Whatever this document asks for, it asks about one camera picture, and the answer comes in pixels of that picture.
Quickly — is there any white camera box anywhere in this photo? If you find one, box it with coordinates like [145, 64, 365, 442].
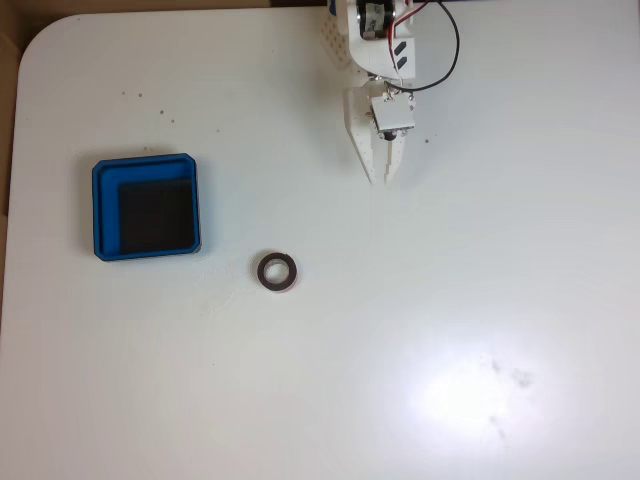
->
[370, 94, 417, 134]

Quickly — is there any white perforated base plate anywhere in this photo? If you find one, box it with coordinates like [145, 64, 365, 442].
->
[327, 4, 352, 70]

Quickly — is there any red tape roll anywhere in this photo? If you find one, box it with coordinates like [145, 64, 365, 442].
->
[256, 251, 301, 294]

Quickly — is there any red white servo cable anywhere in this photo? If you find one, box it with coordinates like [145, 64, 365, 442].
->
[387, 0, 432, 42]

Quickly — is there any black foam pad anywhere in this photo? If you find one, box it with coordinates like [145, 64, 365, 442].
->
[118, 178, 196, 253]

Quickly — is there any blue square box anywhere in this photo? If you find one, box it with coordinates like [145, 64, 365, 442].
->
[91, 152, 203, 263]

